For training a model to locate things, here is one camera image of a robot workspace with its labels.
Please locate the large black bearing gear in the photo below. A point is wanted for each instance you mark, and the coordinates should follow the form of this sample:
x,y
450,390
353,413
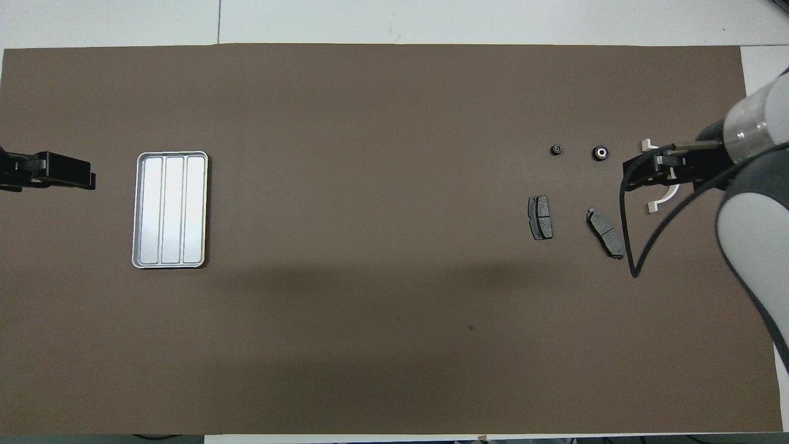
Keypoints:
x,y
600,152

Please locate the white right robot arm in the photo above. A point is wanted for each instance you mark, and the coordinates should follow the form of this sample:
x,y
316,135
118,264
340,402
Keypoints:
x,y
758,216

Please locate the silver metal tray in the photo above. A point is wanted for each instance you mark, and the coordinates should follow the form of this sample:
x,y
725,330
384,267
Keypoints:
x,y
172,209

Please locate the brown table mat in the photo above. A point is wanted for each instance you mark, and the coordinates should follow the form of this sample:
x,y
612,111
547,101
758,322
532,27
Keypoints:
x,y
370,123

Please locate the white curved plastic bracket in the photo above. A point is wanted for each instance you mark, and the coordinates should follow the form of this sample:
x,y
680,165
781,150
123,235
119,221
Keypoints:
x,y
652,208

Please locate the curved dark brake pad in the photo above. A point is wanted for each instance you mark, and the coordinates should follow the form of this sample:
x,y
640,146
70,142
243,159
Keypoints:
x,y
607,235

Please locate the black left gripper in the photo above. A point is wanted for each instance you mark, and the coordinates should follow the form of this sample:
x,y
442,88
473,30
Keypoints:
x,y
15,171

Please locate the rectangular dark brake pad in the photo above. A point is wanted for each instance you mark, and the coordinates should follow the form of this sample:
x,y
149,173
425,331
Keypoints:
x,y
540,219

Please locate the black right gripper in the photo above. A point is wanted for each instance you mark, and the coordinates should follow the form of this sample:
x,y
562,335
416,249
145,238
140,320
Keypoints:
x,y
709,163

